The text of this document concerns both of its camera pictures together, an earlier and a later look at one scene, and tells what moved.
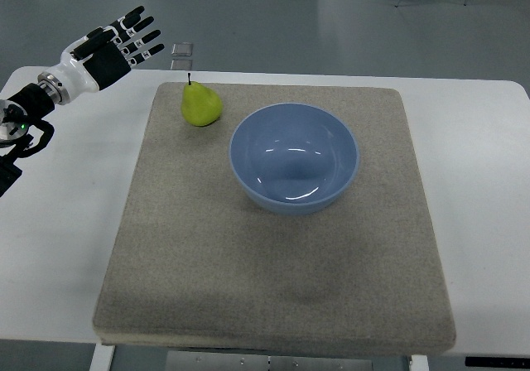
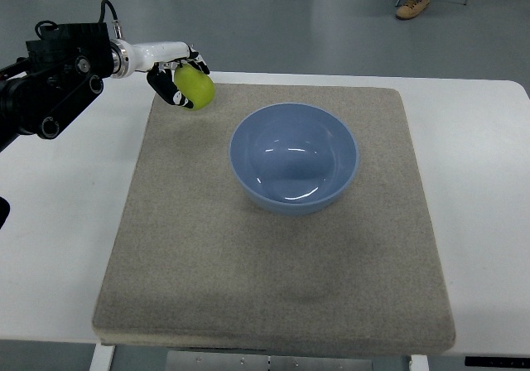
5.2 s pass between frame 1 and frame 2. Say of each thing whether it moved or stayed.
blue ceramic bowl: stayed
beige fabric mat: stayed
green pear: moved
